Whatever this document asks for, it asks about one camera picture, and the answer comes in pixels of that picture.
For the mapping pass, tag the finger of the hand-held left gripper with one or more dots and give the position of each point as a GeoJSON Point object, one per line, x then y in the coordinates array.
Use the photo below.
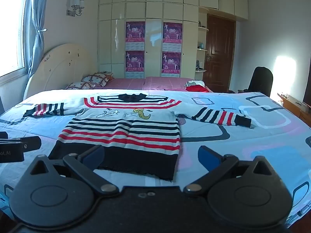
{"type": "Point", "coordinates": [31, 143]}

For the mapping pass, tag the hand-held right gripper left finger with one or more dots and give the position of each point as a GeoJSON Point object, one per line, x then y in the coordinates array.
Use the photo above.
{"type": "Point", "coordinates": [95, 155]}

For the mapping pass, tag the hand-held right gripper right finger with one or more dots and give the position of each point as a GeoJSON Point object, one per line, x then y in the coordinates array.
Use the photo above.
{"type": "Point", "coordinates": [206, 155]}

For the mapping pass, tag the striped knit sweater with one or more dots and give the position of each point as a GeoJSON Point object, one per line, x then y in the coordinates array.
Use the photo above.
{"type": "Point", "coordinates": [121, 131]}

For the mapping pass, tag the red and white clothes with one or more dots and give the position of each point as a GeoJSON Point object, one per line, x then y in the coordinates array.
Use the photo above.
{"type": "Point", "coordinates": [196, 86]}

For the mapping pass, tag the light blue patterned blanket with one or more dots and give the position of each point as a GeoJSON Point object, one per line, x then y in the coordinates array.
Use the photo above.
{"type": "Point", "coordinates": [243, 145]}

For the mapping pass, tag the cream curved headboard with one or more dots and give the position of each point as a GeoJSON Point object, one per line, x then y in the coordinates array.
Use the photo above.
{"type": "Point", "coordinates": [60, 68]}

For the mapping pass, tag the pink bedsheet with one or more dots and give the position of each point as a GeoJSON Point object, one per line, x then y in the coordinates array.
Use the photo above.
{"type": "Point", "coordinates": [155, 82]}

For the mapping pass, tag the black chair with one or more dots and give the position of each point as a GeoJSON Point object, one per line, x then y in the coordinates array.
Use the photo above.
{"type": "Point", "coordinates": [261, 80]}

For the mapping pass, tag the wooden cabinet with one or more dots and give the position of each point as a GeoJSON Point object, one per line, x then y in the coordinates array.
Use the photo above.
{"type": "Point", "coordinates": [295, 108]}

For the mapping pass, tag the brown wooden door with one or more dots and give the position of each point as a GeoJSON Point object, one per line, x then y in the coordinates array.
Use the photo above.
{"type": "Point", "coordinates": [220, 53]}

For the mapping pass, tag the corner shelf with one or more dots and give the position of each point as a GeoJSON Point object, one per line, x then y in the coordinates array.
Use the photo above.
{"type": "Point", "coordinates": [202, 49]}

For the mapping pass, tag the blue curtain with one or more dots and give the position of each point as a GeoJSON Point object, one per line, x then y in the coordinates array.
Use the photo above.
{"type": "Point", "coordinates": [38, 29]}

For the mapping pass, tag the window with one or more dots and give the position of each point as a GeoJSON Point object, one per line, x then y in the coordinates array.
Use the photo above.
{"type": "Point", "coordinates": [12, 29]}

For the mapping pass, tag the cream wardrobe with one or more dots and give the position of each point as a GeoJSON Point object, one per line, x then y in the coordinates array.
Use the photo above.
{"type": "Point", "coordinates": [153, 17]}

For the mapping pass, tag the purple wall poster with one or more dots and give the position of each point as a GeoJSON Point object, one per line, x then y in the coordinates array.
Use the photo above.
{"type": "Point", "coordinates": [135, 32]}
{"type": "Point", "coordinates": [171, 62]}
{"type": "Point", "coordinates": [134, 60]}
{"type": "Point", "coordinates": [172, 32]}

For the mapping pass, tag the wall lamp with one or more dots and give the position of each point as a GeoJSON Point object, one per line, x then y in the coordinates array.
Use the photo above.
{"type": "Point", "coordinates": [77, 6]}

